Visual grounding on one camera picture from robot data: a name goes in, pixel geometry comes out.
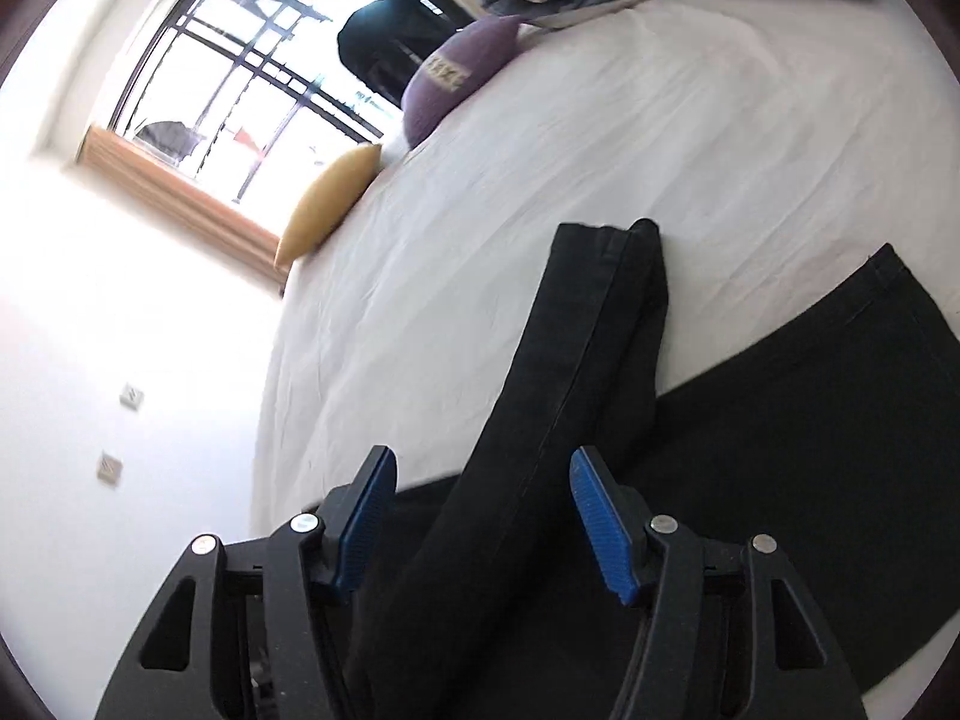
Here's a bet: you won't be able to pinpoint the black denim pants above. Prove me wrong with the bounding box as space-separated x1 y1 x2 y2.
345 220 958 718

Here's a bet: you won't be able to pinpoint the left beige curtain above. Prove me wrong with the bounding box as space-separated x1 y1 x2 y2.
76 125 288 289

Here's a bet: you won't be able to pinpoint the yellow pillow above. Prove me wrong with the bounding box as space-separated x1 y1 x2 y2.
274 145 381 270

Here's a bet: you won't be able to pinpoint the white bed sheet mattress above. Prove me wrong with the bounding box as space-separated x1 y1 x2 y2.
247 0 960 720

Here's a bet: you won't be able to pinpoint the purple patterned pillow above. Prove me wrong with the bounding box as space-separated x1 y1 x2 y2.
402 16 521 148

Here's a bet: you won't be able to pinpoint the dark clothes on chair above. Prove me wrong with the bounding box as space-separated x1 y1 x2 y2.
337 0 455 107

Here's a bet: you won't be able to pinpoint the lower white wall socket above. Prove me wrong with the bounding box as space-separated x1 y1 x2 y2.
96 452 124 486

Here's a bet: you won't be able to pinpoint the white wall socket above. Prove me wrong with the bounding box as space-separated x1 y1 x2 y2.
96 452 124 486
119 385 145 411

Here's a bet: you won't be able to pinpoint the upper white wall socket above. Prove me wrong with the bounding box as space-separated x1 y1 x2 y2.
119 385 145 411

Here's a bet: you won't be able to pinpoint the black window frame grille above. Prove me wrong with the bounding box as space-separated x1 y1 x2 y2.
109 0 472 218

